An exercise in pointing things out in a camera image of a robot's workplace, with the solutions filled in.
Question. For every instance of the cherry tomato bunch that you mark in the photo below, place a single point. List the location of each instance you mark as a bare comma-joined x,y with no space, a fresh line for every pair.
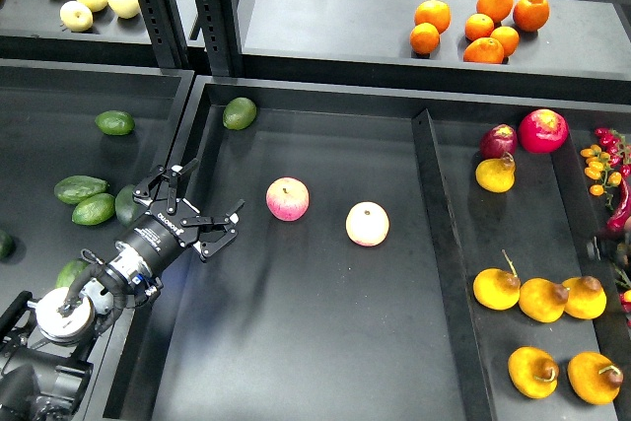
607,161

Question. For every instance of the black tray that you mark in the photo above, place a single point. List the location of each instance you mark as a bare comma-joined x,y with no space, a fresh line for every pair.
544,224
48,132
294,321

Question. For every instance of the black shelf post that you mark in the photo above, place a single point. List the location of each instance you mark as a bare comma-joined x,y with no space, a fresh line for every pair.
158,22
218,21

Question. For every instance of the bright red apple right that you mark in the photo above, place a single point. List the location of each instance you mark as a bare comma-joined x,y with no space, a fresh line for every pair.
543,131

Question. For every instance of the orange top centre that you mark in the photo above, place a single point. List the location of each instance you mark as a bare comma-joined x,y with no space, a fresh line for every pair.
496,10

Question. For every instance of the orange right lower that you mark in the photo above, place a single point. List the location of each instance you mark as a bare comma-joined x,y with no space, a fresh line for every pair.
508,37

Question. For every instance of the orange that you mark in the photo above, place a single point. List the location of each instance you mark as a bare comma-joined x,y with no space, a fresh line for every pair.
531,15
508,37
434,12
424,38
486,50
496,10

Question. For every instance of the orange middle small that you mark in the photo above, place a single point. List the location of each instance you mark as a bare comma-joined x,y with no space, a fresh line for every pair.
478,25

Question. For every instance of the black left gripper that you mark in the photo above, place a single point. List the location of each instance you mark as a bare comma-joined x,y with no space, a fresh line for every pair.
171,224

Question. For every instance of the black shelf post left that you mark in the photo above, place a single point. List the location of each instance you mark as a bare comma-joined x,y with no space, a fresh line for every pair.
158,22

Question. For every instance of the dark avocado left edge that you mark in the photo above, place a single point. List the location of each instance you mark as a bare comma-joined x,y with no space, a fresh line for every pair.
7,244

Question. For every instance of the orange top left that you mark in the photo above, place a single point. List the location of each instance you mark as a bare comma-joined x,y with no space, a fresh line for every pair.
434,12

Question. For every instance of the pink red apple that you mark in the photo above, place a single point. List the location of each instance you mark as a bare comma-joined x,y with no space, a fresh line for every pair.
287,199

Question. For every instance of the black left tray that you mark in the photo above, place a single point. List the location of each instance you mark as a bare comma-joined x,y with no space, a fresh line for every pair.
48,132

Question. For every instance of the orange front bottom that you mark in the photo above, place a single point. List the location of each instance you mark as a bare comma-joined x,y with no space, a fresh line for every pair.
486,50

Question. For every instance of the green avocado tray corner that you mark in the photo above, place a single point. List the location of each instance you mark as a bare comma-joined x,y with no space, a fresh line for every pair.
239,113

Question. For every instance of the black centre tray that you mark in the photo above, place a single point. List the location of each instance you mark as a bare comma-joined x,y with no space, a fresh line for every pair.
294,321

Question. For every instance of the black right tray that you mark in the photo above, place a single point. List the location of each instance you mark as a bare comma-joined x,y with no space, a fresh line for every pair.
544,224

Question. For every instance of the pale yellow pear right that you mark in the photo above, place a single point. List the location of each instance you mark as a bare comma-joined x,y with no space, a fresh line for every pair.
125,9

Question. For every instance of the dark green avocado cluster right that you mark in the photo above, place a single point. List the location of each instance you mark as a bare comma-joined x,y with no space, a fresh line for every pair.
127,210

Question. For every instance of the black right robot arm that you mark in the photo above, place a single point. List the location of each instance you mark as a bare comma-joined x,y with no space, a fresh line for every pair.
611,247

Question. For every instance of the black shelf post right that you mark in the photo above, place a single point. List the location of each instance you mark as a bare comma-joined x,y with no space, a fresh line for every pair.
218,21

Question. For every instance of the orange lower left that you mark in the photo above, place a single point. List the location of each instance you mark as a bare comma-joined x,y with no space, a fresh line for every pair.
424,38

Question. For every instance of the black metal divider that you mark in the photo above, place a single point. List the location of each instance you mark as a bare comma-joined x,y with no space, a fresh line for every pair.
449,260

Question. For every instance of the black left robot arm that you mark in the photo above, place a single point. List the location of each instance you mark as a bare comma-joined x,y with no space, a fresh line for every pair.
46,343

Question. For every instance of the orange top right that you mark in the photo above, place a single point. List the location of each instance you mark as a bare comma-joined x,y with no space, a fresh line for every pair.
531,15

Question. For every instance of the dark red apple right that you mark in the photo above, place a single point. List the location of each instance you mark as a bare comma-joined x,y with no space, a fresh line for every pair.
497,141

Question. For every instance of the pale yellow pear front left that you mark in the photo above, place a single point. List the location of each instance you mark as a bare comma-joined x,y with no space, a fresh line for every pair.
76,17

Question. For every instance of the pale pink apple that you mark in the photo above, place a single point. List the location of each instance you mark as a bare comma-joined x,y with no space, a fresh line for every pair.
367,224

